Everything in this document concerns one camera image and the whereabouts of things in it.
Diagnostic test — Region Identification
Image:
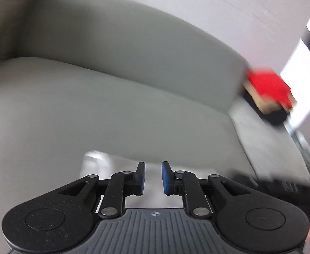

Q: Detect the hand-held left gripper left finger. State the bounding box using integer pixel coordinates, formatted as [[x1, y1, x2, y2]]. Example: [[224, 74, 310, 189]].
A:
[[58, 161, 146, 219]]

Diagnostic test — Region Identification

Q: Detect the black cloth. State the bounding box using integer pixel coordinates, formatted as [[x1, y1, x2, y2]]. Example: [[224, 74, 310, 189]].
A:
[[242, 90, 291, 126]]

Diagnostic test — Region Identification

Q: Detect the grey sofa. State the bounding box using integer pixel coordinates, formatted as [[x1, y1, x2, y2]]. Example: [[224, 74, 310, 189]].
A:
[[0, 0, 310, 217]]

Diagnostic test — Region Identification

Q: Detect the white t-shirt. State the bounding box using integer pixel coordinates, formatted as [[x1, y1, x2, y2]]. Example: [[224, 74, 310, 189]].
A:
[[82, 150, 185, 210]]

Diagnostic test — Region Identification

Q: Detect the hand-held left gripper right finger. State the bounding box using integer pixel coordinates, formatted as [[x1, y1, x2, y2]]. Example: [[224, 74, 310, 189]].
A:
[[162, 161, 252, 218]]

